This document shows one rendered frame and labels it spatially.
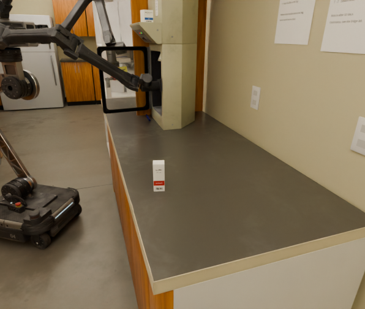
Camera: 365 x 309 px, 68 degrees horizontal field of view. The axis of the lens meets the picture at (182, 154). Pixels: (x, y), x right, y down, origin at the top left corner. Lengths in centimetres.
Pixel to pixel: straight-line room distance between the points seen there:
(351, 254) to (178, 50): 119
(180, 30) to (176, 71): 21
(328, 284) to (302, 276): 13
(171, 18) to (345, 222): 119
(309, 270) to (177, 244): 40
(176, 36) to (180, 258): 115
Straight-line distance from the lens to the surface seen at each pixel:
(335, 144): 112
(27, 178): 253
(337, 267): 101
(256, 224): 85
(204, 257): 73
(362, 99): 105
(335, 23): 114
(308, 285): 98
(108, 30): 195
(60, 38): 152
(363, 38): 106
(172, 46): 155
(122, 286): 194
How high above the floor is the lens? 144
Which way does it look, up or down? 23 degrees down
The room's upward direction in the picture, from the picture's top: 1 degrees clockwise
